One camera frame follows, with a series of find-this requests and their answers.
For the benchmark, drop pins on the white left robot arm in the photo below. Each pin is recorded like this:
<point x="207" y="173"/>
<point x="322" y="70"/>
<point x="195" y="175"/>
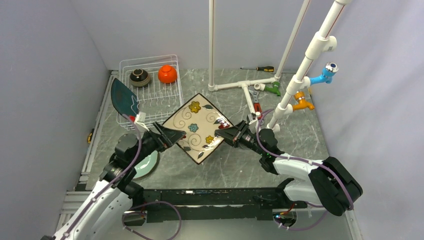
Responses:
<point x="115" y="192"/>

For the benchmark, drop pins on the red-handled adjustable wrench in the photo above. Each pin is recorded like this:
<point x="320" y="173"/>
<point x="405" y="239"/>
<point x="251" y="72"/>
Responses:
<point x="255" y="100"/>

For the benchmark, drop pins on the black yellow screwdriver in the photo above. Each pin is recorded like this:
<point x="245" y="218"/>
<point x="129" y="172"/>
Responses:
<point x="269" y="69"/>
<point x="90" y="136"/>

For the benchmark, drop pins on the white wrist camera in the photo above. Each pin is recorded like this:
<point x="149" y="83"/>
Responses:
<point x="138" y="121"/>
<point x="253" y="120"/>

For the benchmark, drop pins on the orange plastic bowl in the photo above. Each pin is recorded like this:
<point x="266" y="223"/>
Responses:
<point x="167" y="74"/>

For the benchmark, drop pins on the green plastic faucet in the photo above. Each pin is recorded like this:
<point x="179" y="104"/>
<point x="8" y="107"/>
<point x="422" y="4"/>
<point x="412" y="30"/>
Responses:
<point x="274" y="88"/>

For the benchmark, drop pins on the beige floral square plate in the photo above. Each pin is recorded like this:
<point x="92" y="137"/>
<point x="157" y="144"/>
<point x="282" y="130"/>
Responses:
<point x="199" y="119"/>

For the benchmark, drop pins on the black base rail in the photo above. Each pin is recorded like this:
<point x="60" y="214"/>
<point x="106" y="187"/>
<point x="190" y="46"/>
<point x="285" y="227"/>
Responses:
<point x="259" y="203"/>

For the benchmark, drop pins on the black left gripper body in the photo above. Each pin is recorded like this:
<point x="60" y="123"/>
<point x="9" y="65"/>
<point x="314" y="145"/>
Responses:
<point x="151" y="142"/>

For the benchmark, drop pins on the teal square plate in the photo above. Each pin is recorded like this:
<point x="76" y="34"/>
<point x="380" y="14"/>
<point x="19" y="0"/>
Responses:
<point x="124" y="101"/>

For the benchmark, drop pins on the blue plastic faucet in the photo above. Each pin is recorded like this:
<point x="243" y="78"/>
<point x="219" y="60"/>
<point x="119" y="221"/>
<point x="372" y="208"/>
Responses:
<point x="327" y="73"/>

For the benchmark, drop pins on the light green round plate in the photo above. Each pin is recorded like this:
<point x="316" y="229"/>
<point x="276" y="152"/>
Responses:
<point x="147" y="165"/>

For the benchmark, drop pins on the brown patterned bowl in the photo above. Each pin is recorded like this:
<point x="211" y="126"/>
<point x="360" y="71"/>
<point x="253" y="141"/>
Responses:
<point x="139" y="78"/>

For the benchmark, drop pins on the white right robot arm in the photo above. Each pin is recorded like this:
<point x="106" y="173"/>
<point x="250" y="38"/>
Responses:
<point x="326" y="183"/>

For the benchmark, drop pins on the orange plastic faucet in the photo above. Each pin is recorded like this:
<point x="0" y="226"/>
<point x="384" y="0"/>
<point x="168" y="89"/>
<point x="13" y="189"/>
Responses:
<point x="302" y="103"/>

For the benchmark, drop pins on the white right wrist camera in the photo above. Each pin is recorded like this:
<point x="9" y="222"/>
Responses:
<point x="253" y="120"/>

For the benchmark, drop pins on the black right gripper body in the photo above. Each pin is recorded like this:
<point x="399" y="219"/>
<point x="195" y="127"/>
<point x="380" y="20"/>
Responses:
<point x="247" y="138"/>

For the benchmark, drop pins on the white wire dish rack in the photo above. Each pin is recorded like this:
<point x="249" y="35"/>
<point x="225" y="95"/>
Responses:
<point x="157" y="100"/>

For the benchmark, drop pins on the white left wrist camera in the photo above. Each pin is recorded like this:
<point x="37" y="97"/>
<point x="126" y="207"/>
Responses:
<point x="138" y="121"/>

